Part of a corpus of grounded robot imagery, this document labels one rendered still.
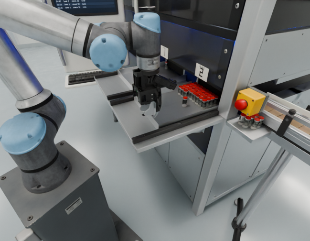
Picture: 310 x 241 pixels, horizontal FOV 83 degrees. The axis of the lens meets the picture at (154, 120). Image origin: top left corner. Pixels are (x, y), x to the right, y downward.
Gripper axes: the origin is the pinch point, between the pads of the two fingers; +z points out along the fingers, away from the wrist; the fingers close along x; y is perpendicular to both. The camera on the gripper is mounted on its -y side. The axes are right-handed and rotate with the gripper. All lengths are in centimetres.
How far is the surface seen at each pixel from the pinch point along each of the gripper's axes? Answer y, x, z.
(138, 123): 6.5, -2.3, 3.7
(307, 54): -68, 13, -17
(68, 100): 38, -203, 92
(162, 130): 1.0, 8.0, 1.7
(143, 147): 10.1, 11.0, 3.7
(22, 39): 107, -544, 71
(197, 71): -27.2, -9.5, -9.7
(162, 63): -34, -53, 2
